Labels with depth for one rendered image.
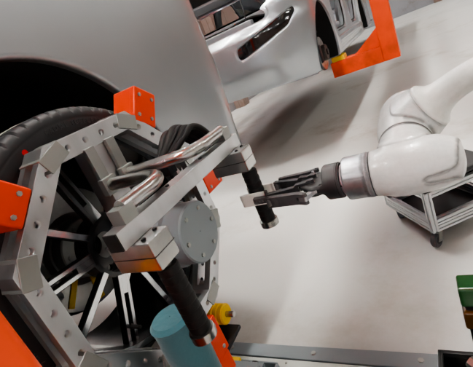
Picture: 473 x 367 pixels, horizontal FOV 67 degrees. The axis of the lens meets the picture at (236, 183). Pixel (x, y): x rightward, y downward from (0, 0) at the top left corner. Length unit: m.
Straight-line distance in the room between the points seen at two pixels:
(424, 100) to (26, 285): 0.78
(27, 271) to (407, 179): 0.65
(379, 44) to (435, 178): 3.52
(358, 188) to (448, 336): 0.93
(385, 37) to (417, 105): 3.37
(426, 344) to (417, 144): 0.96
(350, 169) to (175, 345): 0.47
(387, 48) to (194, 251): 3.66
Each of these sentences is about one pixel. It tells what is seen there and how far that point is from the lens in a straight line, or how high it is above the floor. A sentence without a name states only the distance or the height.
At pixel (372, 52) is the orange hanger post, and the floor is 0.65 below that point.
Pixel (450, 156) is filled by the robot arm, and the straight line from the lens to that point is 0.70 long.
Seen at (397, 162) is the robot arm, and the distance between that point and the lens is 0.70.
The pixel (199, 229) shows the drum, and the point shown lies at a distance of 0.73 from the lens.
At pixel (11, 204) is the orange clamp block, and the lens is 0.67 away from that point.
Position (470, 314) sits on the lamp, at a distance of 0.75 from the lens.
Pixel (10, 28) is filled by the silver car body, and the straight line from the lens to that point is 0.98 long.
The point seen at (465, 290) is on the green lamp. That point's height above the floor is 0.66.
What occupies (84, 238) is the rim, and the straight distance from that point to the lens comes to 0.86.
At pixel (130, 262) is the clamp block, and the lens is 0.57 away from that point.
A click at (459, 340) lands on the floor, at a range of 1.54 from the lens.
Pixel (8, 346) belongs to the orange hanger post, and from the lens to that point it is 0.26.
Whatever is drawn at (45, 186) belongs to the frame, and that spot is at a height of 1.06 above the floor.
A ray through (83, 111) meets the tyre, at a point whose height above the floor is 1.15.
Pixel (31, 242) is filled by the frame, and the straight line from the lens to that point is 0.68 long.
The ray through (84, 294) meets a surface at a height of 0.74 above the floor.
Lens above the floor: 1.13
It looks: 18 degrees down
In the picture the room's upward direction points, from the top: 23 degrees counter-clockwise
